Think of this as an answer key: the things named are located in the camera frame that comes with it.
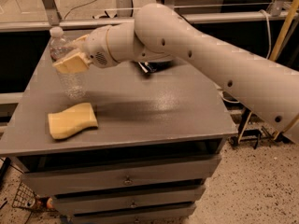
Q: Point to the blue chip bag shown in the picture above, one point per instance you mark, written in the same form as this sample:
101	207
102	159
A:
149	68

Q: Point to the clear plastic water bottle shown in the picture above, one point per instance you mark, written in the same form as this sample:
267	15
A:
61	46

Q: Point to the top grey drawer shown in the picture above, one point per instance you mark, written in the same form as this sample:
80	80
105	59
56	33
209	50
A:
121	175

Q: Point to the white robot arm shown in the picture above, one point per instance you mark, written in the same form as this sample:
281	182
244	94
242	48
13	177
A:
157	34

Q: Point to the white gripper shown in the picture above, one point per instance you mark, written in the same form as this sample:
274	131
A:
95	47

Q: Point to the middle grey drawer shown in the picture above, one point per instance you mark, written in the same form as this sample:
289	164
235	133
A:
129	199

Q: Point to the grey drawer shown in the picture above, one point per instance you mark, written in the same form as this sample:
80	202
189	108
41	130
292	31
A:
133	216
121	175
129	199

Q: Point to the grey metal railing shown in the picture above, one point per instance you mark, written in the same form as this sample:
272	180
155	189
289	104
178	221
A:
22	15

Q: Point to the yellow sponge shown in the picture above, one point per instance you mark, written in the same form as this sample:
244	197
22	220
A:
72	120

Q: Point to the wire basket on floor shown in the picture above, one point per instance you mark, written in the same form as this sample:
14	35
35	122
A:
25	198

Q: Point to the bottom grey drawer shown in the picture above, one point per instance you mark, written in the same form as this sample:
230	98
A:
133	216

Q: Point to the yellow frame stand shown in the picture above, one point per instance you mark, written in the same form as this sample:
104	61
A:
278	86

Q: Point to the grey drawer cabinet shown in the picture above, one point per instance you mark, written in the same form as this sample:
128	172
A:
176	113

